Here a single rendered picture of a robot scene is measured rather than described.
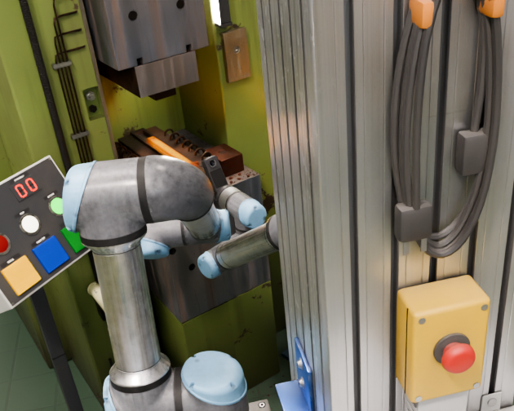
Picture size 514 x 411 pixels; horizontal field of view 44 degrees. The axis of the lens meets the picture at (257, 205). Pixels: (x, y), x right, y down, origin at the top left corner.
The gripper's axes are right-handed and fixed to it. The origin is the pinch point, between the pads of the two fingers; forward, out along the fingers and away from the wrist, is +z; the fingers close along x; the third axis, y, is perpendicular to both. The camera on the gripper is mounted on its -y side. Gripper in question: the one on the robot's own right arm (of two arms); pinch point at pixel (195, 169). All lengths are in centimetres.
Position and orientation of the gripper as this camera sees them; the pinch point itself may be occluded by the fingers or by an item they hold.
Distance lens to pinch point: 206.7
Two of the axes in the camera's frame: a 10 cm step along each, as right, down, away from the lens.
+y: 0.9, 8.6, 5.0
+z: -5.6, -3.7, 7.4
